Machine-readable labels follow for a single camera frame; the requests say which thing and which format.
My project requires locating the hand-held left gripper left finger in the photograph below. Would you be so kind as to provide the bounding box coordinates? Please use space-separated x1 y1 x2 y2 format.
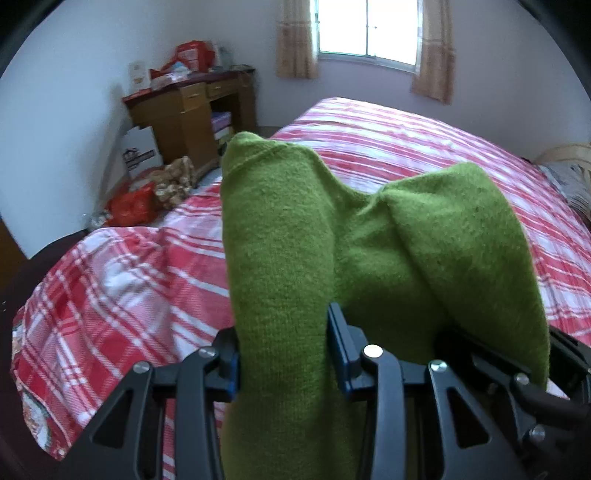
60 325 241 480

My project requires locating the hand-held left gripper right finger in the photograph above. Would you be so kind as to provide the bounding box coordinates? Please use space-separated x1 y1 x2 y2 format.
327 302 527 480

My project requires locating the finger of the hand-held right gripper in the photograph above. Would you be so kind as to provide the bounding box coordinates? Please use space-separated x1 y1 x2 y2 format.
547 331 591 402
438 330 591 464

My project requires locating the green knit sweater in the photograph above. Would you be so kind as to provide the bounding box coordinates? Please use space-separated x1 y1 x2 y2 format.
221 131 551 480

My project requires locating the red plaid blanket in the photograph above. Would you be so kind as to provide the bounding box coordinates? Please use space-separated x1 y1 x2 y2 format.
10 97 591 462

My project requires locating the grey patterned pillow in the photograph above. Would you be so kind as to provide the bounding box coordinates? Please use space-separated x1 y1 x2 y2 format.
538 161 591 217

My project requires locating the red plastic bag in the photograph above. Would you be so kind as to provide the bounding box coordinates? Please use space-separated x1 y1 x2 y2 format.
107 182 160 227

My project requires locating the printed bed sheet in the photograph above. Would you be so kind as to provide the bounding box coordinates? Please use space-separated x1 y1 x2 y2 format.
10 318 65 462

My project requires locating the gold patterned bag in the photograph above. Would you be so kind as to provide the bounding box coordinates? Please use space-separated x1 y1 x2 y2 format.
154 156 197 204

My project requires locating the beige wooden headboard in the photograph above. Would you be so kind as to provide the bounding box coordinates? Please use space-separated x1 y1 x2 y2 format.
533 143 591 178

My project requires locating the white cardboard box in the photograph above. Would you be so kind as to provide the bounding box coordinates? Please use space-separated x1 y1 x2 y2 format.
121 126 164 180

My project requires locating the brown wooden desk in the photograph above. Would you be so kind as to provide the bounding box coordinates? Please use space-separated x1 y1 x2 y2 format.
121 69 257 178

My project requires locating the beige curtain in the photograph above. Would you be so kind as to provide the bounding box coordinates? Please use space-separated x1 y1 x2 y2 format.
411 0 455 104
276 0 319 79

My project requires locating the window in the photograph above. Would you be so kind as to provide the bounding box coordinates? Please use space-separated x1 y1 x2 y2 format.
316 0 423 72

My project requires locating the white printed card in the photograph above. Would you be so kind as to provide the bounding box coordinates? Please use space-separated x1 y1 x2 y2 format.
129 61 151 90

